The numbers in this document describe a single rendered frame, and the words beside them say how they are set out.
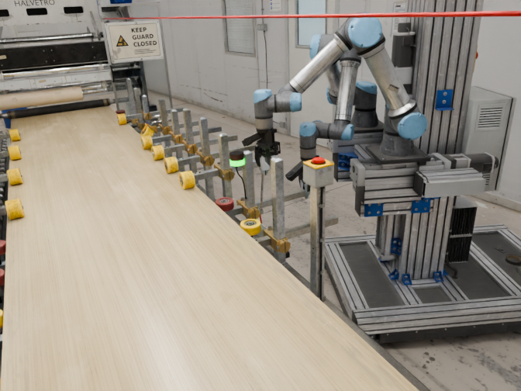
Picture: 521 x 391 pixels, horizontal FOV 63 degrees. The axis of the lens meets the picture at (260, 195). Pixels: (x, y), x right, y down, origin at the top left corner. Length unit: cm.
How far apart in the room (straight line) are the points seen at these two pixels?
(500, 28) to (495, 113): 180
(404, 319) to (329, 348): 124
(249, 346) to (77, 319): 49
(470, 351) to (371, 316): 56
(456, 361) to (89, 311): 181
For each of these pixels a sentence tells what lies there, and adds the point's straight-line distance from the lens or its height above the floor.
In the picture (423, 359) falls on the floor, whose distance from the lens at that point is 245.
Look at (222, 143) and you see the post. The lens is 199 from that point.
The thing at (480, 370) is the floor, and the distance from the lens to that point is 249.
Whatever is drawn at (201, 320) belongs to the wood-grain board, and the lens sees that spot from 121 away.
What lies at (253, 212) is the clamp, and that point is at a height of 86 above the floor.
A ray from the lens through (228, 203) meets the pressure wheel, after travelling 183.
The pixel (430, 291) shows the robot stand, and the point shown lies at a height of 21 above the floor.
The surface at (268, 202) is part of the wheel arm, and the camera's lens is 195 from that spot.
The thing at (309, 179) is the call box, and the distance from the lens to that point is 133.
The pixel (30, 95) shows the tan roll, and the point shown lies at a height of 109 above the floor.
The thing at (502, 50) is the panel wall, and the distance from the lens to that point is 402.
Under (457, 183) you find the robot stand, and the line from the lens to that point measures 201.
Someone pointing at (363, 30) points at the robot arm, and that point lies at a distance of 171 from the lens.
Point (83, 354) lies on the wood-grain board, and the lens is 121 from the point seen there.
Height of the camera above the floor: 167
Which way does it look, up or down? 24 degrees down
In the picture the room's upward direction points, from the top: 3 degrees counter-clockwise
